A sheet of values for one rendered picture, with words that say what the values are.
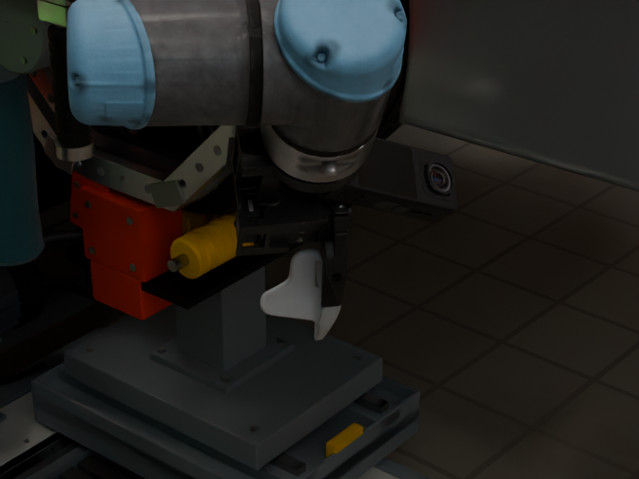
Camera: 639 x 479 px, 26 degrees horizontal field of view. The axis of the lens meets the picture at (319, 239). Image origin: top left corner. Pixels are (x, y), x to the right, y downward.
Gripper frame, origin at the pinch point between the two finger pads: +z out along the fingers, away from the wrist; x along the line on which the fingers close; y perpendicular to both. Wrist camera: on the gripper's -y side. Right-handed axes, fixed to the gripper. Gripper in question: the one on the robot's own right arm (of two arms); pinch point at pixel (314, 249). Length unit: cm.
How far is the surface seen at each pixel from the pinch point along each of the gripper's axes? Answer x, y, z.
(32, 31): -46, 22, 39
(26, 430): -21, 31, 119
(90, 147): -29.0, 16.7, 36.9
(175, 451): -9, 8, 98
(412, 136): -111, -64, 206
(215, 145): -35, 2, 51
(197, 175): -34, 4, 56
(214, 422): -12, 3, 92
